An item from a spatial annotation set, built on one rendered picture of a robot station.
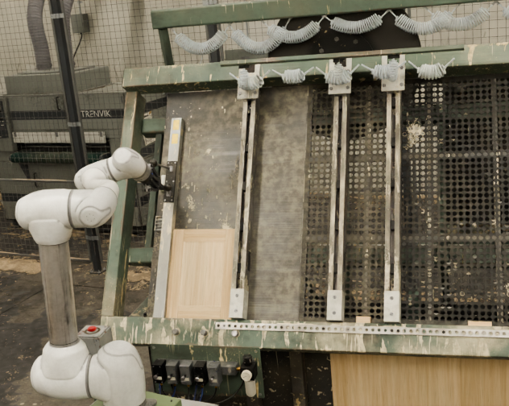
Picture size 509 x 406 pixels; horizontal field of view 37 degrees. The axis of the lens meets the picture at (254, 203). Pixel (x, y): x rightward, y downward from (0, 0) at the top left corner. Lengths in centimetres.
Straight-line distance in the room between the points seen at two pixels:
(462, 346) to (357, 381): 59
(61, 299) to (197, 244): 93
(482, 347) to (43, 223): 173
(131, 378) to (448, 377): 142
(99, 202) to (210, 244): 98
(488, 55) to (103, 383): 206
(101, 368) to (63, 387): 15
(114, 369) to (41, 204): 62
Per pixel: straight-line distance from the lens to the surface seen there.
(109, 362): 273
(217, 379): 325
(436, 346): 314
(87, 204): 254
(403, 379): 348
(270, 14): 398
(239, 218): 335
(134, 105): 375
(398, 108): 338
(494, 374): 345
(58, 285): 269
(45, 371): 280
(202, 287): 339
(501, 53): 344
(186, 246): 346
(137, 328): 344
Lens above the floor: 225
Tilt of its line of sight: 16 degrees down
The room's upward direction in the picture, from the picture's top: 5 degrees counter-clockwise
